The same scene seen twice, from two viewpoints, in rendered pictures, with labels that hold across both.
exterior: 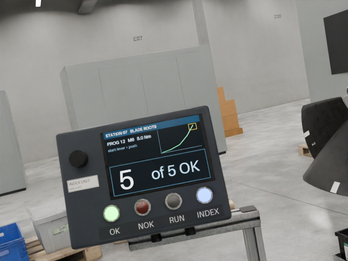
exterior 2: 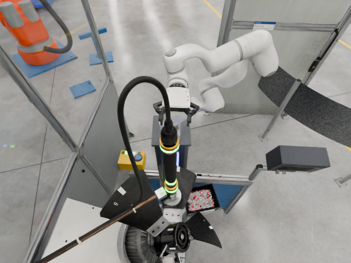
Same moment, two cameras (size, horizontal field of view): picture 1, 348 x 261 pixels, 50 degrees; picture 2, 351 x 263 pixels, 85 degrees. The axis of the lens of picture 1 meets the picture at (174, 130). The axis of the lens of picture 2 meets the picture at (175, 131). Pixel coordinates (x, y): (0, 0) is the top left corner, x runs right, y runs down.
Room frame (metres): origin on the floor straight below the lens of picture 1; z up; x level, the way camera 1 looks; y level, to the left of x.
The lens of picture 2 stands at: (1.26, -0.60, 2.16)
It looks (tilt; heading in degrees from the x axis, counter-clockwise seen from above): 53 degrees down; 184
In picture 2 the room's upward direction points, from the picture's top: straight up
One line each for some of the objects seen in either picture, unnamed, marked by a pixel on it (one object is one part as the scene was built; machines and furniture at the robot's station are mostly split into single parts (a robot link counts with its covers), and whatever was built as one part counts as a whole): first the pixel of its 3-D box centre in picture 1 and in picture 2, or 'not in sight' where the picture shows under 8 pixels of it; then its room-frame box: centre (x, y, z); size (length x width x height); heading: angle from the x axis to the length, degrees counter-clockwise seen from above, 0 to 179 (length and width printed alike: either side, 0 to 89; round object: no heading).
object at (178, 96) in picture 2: not in sight; (176, 99); (0.73, -0.63, 1.66); 0.11 x 0.10 x 0.07; 1
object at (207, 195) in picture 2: not in sight; (200, 200); (0.82, -0.46, 0.83); 0.19 x 0.14 x 0.03; 105
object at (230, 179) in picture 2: not in sight; (190, 177); (0.66, -0.53, 0.82); 0.90 x 0.04 x 0.08; 91
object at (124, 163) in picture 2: not in sight; (132, 160); (0.66, -0.93, 1.02); 0.16 x 0.10 x 0.11; 91
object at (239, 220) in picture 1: (193, 228); (276, 168); (0.65, 0.00, 1.04); 0.24 x 0.03 x 0.03; 91
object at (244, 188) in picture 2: not in sight; (234, 200); (0.65, -0.10, 0.39); 0.04 x 0.04 x 0.78; 1
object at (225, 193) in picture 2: not in sight; (187, 194); (0.66, -0.53, 0.45); 0.82 x 0.02 x 0.66; 91
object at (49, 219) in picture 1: (56, 223); not in sight; (3.39, 1.24, 0.31); 0.60 x 0.42 x 0.33; 28
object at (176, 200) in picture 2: not in sight; (168, 193); (1.03, -0.64, 1.50); 0.09 x 0.07 x 0.10; 126
